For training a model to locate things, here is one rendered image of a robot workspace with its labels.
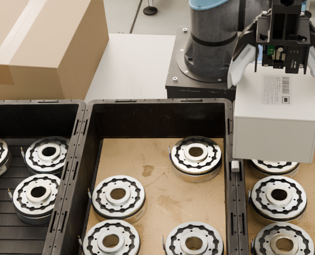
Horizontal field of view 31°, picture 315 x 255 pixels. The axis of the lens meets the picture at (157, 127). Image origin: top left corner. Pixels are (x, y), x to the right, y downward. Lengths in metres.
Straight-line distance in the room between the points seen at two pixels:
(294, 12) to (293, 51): 0.06
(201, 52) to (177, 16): 1.74
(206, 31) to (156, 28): 1.71
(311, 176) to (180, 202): 0.26
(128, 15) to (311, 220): 2.26
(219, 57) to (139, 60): 0.34
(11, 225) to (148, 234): 0.27
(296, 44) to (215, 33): 0.59
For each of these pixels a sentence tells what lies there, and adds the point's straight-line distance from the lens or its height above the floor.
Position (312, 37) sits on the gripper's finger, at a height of 1.21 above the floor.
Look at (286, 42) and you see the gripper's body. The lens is 0.77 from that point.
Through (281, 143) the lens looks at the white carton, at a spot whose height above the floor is 1.08.
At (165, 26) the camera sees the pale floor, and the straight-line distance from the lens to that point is 3.05.
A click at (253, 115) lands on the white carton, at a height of 1.13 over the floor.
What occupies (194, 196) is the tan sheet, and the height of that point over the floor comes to 0.83.
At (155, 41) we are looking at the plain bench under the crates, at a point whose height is 0.70.
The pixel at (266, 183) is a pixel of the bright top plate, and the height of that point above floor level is 0.86.
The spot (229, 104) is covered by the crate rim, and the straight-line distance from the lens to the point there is 1.14.
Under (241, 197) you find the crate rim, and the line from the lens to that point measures 0.98.
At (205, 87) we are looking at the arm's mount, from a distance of 1.39.
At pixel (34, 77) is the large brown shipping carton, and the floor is 0.87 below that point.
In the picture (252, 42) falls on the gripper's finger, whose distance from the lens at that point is 0.85.
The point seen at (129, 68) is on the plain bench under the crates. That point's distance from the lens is 1.63.
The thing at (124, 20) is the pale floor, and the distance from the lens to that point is 3.13.
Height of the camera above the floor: 1.69
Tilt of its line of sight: 44 degrees down
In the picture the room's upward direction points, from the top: 6 degrees counter-clockwise
